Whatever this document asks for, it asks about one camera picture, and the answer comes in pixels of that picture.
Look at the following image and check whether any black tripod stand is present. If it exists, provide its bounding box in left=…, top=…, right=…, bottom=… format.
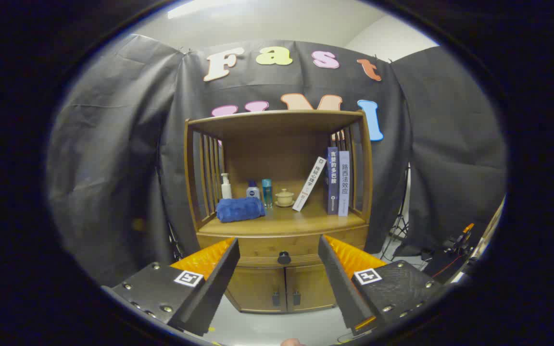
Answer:
left=380, top=163, right=411, bottom=262

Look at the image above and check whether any wooden drawer with black knob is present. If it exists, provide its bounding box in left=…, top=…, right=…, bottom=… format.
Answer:
left=196, top=226, right=369, bottom=268

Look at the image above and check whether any blue folded towel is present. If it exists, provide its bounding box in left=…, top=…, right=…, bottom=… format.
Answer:
left=215, top=197, right=266, bottom=223

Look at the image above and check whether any white book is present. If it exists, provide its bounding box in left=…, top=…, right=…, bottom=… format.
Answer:
left=292, top=156, right=327, bottom=212

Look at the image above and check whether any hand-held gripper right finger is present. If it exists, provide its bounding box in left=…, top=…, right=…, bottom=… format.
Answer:
left=318, top=235, right=451, bottom=336

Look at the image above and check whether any light purple book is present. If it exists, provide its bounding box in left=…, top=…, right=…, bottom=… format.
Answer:
left=338, top=150, right=351, bottom=217

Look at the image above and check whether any black equipment with orange part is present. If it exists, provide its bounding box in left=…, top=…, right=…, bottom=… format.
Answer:
left=421, top=222, right=479, bottom=284

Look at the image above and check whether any wooden cabinet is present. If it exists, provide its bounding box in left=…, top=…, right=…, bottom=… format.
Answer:
left=183, top=110, right=374, bottom=314

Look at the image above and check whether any wooden countertop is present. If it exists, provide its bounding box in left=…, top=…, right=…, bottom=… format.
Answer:
left=200, top=202, right=368, bottom=237

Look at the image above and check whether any beige lidded teacup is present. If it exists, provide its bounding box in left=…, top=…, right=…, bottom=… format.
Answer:
left=275, top=188, right=296, bottom=208

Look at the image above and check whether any black backdrop cloth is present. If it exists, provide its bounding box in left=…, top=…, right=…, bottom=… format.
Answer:
left=46, top=34, right=507, bottom=289

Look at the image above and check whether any dark blue book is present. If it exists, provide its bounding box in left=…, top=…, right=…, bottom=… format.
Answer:
left=326, top=147, right=340, bottom=215

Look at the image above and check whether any wooden cabinet door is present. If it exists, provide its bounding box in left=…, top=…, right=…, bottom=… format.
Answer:
left=284, top=263, right=338, bottom=310
left=224, top=265, right=287, bottom=313

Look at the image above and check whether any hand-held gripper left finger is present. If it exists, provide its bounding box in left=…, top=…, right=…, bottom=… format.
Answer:
left=101, top=237, right=240, bottom=337

